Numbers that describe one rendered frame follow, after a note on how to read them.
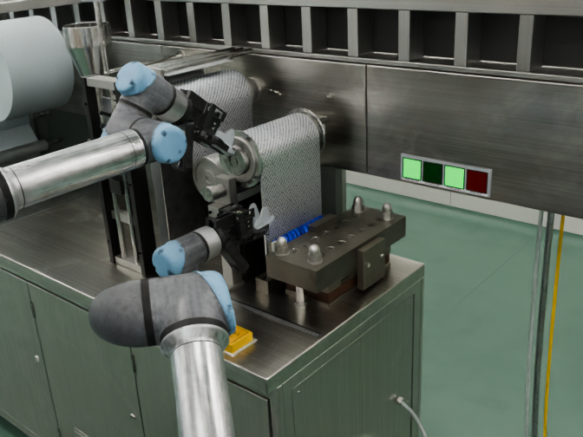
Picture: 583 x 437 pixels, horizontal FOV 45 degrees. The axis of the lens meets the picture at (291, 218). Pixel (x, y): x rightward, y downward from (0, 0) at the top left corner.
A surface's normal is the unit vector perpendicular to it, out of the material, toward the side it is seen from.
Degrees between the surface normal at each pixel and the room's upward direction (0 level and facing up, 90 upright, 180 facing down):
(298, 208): 90
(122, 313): 59
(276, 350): 0
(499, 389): 0
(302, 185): 90
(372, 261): 90
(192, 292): 30
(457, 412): 0
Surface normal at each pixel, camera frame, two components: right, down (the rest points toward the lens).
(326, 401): 0.77, 0.22
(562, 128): -0.64, 0.33
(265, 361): -0.05, -0.92
